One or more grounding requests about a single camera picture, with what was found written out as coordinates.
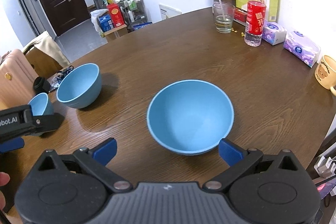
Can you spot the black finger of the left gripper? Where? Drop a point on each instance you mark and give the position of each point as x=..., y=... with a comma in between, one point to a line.
x=12, y=145

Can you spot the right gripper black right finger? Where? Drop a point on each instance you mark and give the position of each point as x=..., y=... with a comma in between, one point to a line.
x=241, y=163

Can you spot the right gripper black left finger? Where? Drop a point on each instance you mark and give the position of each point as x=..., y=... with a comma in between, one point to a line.
x=93, y=162

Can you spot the blue bowl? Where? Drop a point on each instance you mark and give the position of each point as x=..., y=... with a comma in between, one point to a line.
x=81, y=87
x=41, y=105
x=190, y=117

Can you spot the blue bowl front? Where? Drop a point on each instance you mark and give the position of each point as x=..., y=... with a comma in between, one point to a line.
x=190, y=117

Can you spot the pink suitcase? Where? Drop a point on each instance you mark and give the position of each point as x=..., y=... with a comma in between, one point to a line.
x=17, y=78

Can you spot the beige cloth on chair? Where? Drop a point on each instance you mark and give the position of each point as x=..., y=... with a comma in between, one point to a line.
x=45, y=43

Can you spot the yellow bear mug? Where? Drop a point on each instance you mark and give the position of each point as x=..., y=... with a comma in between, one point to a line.
x=325, y=73

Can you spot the large purple tissue pack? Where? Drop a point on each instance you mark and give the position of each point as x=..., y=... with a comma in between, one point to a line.
x=302, y=47

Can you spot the small purple tissue pack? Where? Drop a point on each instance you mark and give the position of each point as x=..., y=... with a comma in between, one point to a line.
x=273, y=33

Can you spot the white plastic bag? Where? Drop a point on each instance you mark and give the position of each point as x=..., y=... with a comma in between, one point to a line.
x=95, y=21

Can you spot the blue carton box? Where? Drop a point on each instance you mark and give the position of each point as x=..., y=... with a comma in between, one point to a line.
x=105, y=22

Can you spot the red flat box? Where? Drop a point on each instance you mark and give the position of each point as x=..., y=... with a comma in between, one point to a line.
x=240, y=16

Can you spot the drinking glass with straw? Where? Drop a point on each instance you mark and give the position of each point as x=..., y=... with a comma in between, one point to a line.
x=223, y=15

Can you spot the red label water bottle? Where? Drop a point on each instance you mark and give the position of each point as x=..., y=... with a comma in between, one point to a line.
x=256, y=10

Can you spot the white paper sign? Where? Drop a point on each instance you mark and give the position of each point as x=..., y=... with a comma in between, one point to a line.
x=168, y=12

